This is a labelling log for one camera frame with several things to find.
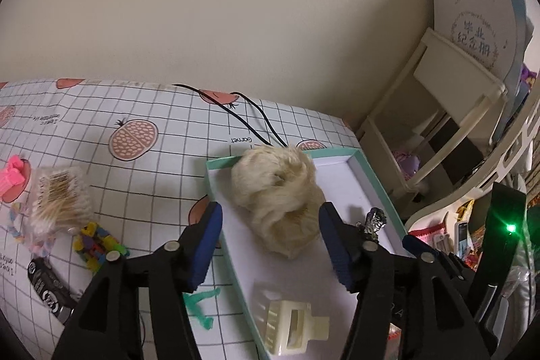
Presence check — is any silver headed toy figure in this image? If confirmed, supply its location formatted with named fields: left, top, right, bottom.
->
left=354, top=207, right=388, bottom=245

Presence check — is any purple plush toy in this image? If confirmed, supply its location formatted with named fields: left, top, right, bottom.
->
left=521, top=64, right=538, bottom=91

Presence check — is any grid fruit print tablecloth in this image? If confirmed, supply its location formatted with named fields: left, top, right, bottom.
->
left=0, top=78, right=368, bottom=360

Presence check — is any black cable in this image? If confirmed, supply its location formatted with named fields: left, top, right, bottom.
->
left=173, top=84, right=290, bottom=147

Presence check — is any white album book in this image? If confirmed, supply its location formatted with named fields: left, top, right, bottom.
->
left=430, top=0, right=534, bottom=82

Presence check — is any red snack packet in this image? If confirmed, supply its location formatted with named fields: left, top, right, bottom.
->
left=386, top=322, right=401, bottom=360

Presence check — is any bag of cotton swabs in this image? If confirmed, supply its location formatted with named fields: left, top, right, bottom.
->
left=25, top=167, right=94, bottom=236

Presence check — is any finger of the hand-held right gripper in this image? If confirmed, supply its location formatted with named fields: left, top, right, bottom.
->
left=402, top=234, right=477, bottom=285

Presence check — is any black toy car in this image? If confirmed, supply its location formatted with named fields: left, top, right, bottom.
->
left=27, top=256, right=79, bottom=323

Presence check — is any green stretchy toy figure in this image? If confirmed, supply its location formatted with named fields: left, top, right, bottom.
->
left=183, top=287, right=221, bottom=332

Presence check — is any cream desk shelf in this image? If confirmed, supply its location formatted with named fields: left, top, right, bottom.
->
left=358, top=28, right=509, bottom=209

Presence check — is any pink white crochet cloth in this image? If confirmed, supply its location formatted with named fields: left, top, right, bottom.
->
left=408, top=228, right=443, bottom=243

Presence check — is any cream fluffy scrunchie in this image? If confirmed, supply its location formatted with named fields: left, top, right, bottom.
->
left=230, top=145, right=326, bottom=260

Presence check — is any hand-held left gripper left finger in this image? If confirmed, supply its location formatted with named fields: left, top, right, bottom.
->
left=51, top=200, right=223, bottom=360

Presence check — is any smartphone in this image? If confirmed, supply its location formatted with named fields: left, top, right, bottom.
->
left=456, top=212, right=471, bottom=259

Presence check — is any white box with teal rim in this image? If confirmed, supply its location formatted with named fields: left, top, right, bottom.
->
left=205, top=149, right=416, bottom=360

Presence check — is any colourful block toy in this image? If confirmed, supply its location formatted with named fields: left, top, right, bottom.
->
left=73, top=222, right=128, bottom=274

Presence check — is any pink purple crochet item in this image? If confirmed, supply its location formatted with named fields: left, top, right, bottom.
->
left=392, top=150, right=420, bottom=180

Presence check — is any cream curved chair back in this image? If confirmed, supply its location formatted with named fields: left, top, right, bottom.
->
left=405, top=90, right=540, bottom=234

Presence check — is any pink hair roller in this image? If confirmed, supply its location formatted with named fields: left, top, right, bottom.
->
left=0, top=157, right=31, bottom=202

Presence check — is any cream hair claw clip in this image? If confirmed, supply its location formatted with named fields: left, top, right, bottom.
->
left=253, top=288, right=330, bottom=356

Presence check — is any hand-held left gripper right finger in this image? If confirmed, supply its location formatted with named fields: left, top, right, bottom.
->
left=318, top=202, right=498, bottom=360

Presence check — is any pastel bead bracelet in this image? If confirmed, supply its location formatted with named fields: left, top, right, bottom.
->
left=8, top=202, right=53, bottom=255

